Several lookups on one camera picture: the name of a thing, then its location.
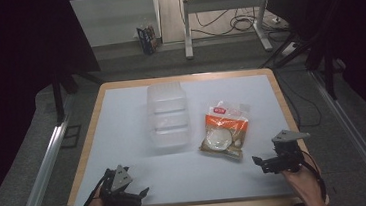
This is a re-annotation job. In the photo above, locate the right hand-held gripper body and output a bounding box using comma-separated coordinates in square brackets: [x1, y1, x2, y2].
[257, 127, 314, 176]

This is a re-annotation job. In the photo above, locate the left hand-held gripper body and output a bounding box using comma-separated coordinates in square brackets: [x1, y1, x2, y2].
[96, 162, 144, 206]

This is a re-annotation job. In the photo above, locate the person's right hand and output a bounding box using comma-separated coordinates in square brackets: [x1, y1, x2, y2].
[280, 161, 331, 206]

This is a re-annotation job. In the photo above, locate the orange and white snack packet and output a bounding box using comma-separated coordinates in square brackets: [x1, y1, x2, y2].
[194, 97, 256, 165]

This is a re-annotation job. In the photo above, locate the clear plastic compartment container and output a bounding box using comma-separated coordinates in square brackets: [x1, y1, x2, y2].
[144, 80, 193, 150]

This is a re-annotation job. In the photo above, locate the black stand leg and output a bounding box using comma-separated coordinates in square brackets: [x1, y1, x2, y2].
[49, 70, 83, 126]
[303, 43, 349, 103]

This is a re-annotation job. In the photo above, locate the white power strip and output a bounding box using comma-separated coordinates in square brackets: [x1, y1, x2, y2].
[279, 41, 301, 58]

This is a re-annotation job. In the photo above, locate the black curtain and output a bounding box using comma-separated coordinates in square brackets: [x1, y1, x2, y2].
[263, 0, 366, 136]
[0, 0, 114, 206]

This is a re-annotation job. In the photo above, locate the dark printed carton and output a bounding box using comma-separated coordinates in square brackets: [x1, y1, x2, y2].
[135, 23, 160, 57]

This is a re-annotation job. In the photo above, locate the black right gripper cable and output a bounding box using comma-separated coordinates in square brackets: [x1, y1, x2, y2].
[297, 147, 329, 204]

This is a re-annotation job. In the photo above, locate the thin black floor cable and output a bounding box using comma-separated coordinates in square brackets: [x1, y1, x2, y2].
[277, 69, 324, 130]

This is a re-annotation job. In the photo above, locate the black rectangular floor frame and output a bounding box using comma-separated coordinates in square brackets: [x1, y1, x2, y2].
[59, 124, 84, 150]

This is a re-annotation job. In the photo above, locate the aluminium floor rail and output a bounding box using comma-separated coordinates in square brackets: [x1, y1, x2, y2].
[1, 91, 85, 206]
[308, 65, 366, 206]

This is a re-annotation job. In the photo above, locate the tangle of black floor cables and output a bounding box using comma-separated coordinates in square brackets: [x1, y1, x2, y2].
[188, 0, 286, 40]

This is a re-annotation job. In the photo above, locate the white metal desk frame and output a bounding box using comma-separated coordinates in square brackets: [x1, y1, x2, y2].
[180, 0, 280, 61]

